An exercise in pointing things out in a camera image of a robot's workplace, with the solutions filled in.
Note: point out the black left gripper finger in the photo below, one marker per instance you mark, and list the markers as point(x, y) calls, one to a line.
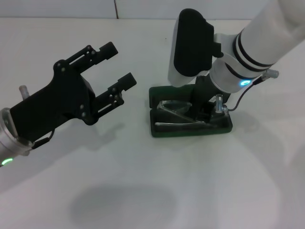
point(127, 82)
point(107, 51)

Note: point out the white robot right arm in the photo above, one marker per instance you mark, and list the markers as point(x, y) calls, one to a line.
point(262, 35)

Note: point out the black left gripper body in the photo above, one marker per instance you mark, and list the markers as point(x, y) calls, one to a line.
point(57, 100)

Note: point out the right gripper silver connector plug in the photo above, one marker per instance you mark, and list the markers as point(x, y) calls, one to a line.
point(219, 103)

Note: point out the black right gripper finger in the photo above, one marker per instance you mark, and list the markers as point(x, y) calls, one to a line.
point(202, 113)

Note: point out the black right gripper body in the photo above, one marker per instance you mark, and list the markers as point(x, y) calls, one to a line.
point(202, 93)

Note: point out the clear white glasses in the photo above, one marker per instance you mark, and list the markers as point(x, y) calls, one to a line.
point(174, 106)

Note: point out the green glasses case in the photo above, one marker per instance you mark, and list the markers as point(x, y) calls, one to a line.
point(171, 134)

